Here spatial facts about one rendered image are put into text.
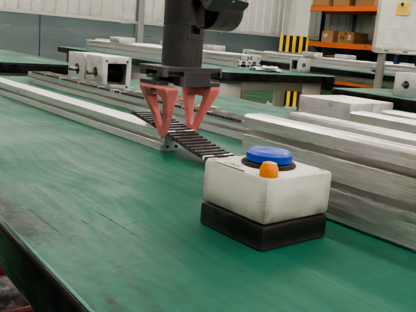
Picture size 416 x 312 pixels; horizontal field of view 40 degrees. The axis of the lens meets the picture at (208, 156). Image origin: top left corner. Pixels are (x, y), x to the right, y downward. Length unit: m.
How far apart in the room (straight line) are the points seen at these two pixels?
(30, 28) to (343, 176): 11.56
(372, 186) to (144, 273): 0.23
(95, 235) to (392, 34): 3.72
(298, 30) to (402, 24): 4.78
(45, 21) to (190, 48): 11.35
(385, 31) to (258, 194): 3.72
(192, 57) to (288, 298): 0.46
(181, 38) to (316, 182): 0.36
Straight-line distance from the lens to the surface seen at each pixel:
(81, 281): 0.39
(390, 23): 4.12
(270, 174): 0.45
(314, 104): 0.81
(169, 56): 0.78
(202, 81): 0.79
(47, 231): 0.48
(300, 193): 0.47
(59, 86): 1.56
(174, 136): 0.79
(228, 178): 0.47
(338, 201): 0.55
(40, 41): 12.08
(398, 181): 0.51
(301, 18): 8.77
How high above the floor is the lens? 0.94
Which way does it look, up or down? 12 degrees down
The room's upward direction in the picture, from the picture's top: 5 degrees clockwise
